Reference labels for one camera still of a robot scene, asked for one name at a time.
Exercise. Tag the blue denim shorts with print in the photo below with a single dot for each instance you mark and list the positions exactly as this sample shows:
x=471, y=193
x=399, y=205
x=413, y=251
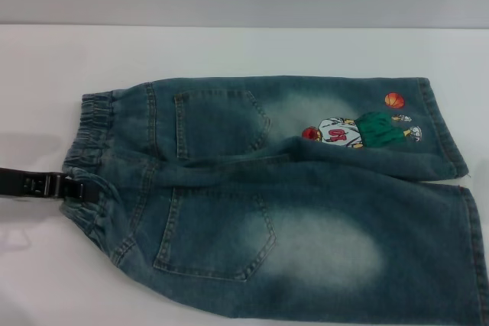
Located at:
x=298, y=219

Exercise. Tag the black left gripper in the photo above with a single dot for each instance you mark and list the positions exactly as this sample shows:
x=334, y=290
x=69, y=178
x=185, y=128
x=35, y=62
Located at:
x=9, y=183

